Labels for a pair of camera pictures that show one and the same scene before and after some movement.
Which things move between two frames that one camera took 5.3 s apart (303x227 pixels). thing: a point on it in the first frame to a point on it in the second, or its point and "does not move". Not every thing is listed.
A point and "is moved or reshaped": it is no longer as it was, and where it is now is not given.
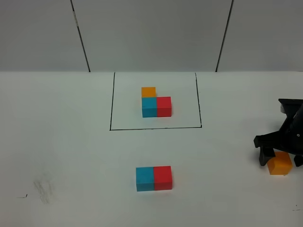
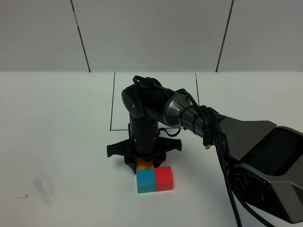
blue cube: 145,178 does not move
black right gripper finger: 298,160 to 158,160
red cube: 162,178 does not move
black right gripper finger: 266,153 to 131,162
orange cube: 281,164 is moved or reshaped
